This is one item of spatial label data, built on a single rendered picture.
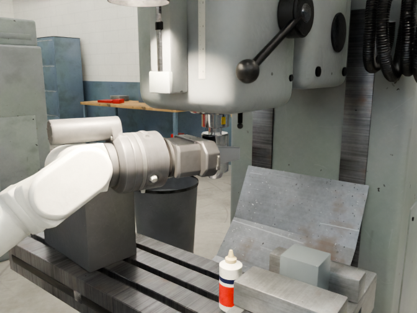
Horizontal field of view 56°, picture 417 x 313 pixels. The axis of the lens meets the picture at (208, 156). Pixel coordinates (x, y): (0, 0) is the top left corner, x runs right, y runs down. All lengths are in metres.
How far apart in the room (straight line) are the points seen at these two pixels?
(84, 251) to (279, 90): 0.52
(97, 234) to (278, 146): 0.49
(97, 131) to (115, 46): 6.96
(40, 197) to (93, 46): 7.55
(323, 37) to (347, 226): 0.43
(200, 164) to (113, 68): 6.99
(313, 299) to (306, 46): 0.39
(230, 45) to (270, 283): 0.34
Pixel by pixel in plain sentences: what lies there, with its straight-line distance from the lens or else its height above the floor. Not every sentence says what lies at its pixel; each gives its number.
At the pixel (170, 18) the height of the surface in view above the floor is 1.44.
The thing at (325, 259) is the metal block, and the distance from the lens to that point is 0.62.
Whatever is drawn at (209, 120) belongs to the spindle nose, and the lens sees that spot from 0.63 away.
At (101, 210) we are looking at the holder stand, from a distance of 0.84.
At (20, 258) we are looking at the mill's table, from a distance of 1.08.
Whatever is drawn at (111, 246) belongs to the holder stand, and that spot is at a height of 1.00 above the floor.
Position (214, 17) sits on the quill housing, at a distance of 0.54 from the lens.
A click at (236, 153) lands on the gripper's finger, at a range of 0.65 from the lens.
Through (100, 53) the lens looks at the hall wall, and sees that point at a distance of 7.83.
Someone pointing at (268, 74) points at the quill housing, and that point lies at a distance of 0.59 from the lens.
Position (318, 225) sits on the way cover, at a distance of 0.96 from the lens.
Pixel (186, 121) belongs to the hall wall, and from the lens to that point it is 6.30.
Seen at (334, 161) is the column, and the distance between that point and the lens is 0.97.
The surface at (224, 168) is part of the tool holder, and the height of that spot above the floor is 1.21.
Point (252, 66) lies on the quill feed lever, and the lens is 0.48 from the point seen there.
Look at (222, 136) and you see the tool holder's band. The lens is 0.64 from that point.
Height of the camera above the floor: 1.37
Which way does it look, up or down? 12 degrees down
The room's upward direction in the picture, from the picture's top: straight up
